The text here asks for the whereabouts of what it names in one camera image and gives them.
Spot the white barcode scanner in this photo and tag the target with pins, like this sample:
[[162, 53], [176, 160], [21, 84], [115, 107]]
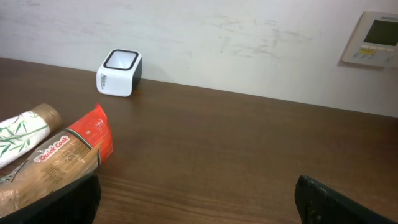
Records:
[[120, 73]]

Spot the white bamboo conditioner tube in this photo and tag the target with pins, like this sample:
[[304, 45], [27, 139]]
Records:
[[23, 132]]

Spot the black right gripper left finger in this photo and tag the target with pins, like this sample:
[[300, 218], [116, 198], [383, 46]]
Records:
[[75, 203]]

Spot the wall thermostat panel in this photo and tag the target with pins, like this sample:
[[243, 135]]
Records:
[[374, 41]]

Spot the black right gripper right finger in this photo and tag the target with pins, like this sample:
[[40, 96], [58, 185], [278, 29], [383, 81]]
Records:
[[318, 204]]

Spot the spaghetti pasta package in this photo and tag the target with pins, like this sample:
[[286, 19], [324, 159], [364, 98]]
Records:
[[67, 156]]

